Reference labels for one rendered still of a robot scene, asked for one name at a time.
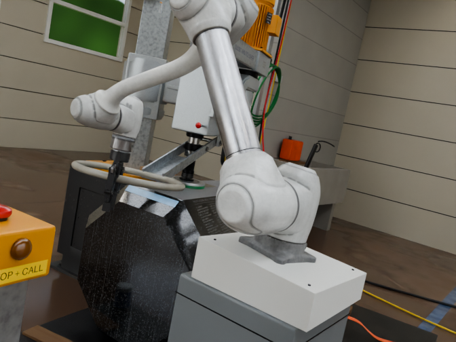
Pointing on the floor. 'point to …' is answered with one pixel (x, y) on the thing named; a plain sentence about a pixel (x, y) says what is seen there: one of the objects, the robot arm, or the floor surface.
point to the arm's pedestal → (237, 319)
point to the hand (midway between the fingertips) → (109, 202)
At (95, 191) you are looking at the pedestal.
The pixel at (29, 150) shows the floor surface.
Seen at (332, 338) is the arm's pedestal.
